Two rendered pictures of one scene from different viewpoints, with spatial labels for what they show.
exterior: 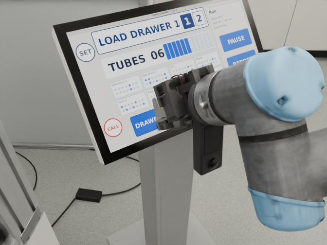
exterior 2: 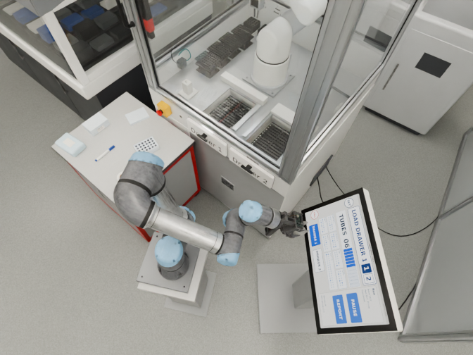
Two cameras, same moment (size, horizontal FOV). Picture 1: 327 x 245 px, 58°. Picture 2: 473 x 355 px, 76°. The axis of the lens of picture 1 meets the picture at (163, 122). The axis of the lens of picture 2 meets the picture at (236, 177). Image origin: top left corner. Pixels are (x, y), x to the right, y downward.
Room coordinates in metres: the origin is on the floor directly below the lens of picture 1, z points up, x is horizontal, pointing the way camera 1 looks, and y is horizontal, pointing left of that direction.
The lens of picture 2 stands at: (0.40, -0.52, 2.28)
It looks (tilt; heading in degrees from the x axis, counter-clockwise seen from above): 61 degrees down; 117
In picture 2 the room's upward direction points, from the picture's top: 3 degrees clockwise
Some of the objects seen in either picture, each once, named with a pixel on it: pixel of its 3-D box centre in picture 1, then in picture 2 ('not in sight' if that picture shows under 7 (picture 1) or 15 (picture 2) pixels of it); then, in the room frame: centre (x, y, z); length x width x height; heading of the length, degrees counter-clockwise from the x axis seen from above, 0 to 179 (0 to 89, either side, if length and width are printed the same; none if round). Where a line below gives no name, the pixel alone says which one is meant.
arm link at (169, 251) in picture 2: not in sight; (169, 251); (0.00, -0.34, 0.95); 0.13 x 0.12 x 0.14; 107
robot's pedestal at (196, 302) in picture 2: not in sight; (184, 279); (0.00, -0.36, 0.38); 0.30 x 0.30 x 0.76; 18
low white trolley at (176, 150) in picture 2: not in sight; (139, 174); (-0.68, 0.08, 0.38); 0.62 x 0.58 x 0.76; 171
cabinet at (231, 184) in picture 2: not in sight; (257, 138); (-0.10, 0.78, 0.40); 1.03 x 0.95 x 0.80; 171
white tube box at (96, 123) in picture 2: not in sight; (96, 124); (-0.90, 0.09, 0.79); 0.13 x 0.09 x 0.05; 80
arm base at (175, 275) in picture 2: not in sight; (172, 260); (0.00, -0.36, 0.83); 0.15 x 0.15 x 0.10
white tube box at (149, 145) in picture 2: not in sight; (146, 147); (-0.53, 0.12, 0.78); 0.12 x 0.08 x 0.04; 65
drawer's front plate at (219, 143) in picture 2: not in sight; (207, 136); (-0.22, 0.31, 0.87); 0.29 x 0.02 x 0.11; 171
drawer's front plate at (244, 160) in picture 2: not in sight; (250, 167); (0.09, 0.26, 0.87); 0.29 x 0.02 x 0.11; 171
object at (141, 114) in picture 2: not in sight; (137, 115); (-0.74, 0.28, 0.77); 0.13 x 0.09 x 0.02; 62
